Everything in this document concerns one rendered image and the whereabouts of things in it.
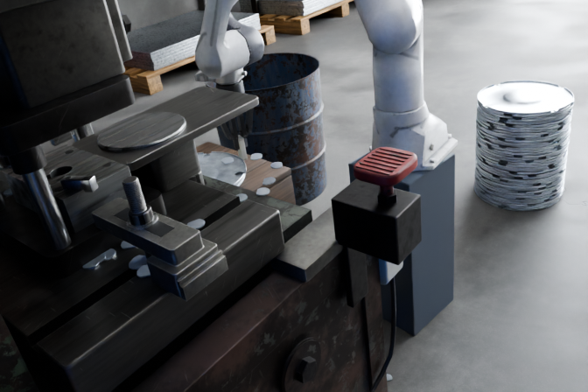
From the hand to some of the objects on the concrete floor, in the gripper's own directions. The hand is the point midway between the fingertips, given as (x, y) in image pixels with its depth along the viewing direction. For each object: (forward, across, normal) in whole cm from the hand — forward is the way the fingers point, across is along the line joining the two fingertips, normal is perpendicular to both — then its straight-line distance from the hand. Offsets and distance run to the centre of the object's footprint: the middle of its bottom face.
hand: (241, 148), depth 159 cm
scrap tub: (+40, +27, +40) cm, 63 cm away
